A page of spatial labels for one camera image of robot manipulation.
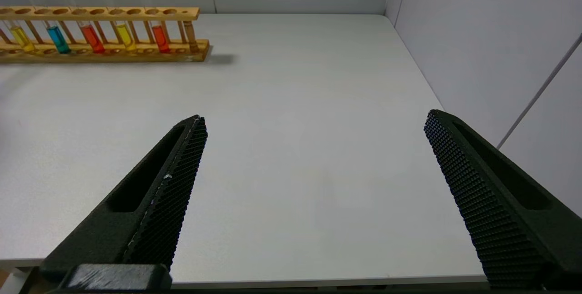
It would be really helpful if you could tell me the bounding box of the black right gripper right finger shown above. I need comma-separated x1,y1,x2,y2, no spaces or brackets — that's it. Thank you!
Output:
424,110,582,288

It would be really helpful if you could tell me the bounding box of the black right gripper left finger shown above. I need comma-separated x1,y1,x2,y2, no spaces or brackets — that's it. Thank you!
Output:
27,115,208,292

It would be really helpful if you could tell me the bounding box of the yellow pigment glass test tube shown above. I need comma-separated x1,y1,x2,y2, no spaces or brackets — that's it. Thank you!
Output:
0,0,36,54
102,0,137,52

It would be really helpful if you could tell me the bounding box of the wooden test tube rack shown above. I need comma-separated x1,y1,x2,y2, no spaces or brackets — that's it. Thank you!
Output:
0,6,211,64

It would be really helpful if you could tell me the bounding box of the red pigment glass test tube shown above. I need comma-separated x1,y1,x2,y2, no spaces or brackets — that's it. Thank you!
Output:
64,0,106,54
139,0,171,54

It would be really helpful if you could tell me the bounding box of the blue pigment glass test tube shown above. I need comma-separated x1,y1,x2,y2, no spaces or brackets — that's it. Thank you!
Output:
25,0,72,55

